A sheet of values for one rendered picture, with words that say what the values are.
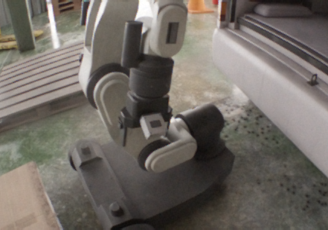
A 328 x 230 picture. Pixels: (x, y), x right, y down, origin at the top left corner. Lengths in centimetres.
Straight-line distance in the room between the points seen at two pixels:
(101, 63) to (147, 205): 53
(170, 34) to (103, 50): 25
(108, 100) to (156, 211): 45
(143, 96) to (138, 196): 52
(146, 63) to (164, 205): 58
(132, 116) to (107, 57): 20
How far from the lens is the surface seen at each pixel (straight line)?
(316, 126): 94
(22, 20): 349
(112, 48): 69
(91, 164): 110
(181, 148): 94
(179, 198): 97
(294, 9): 166
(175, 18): 48
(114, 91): 69
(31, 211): 99
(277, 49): 123
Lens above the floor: 98
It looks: 37 degrees down
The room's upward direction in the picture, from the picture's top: 3 degrees counter-clockwise
